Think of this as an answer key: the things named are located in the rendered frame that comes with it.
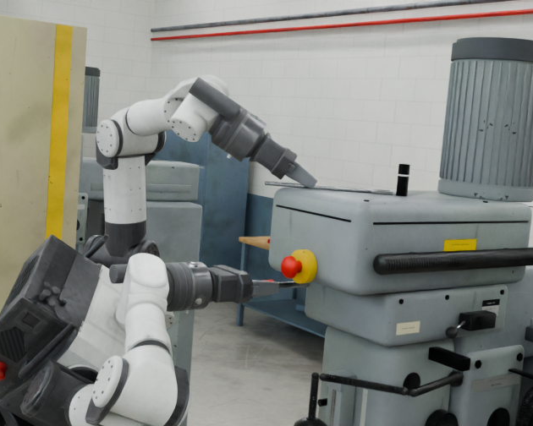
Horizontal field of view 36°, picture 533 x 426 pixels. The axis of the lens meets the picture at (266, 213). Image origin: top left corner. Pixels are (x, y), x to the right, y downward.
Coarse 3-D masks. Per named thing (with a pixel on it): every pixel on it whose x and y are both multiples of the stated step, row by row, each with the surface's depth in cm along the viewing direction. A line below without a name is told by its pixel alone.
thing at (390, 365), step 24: (336, 336) 159; (336, 360) 159; (360, 360) 153; (384, 360) 148; (408, 360) 150; (408, 384) 150; (360, 408) 153; (384, 408) 149; (408, 408) 151; (432, 408) 156
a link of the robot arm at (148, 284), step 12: (132, 264) 139; (144, 264) 140; (156, 264) 141; (132, 276) 136; (144, 276) 136; (156, 276) 137; (132, 288) 134; (144, 288) 134; (156, 288) 135; (168, 288) 136; (132, 300) 134; (144, 300) 134; (156, 300) 134
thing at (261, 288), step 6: (258, 282) 151; (264, 282) 152; (270, 282) 153; (276, 282) 154; (258, 288) 151; (264, 288) 152; (270, 288) 153; (276, 288) 154; (258, 294) 152; (264, 294) 152; (270, 294) 153
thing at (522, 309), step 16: (528, 272) 166; (512, 288) 164; (528, 288) 167; (512, 304) 164; (528, 304) 167; (512, 320) 165; (528, 320) 168; (464, 336) 158; (480, 336) 160; (496, 336) 163; (512, 336) 166; (464, 352) 158; (528, 352) 170
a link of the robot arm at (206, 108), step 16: (192, 96) 151; (208, 96) 147; (224, 96) 148; (176, 112) 150; (192, 112) 149; (208, 112) 150; (224, 112) 148; (240, 112) 151; (176, 128) 152; (192, 128) 149; (208, 128) 152; (224, 128) 150; (224, 144) 151
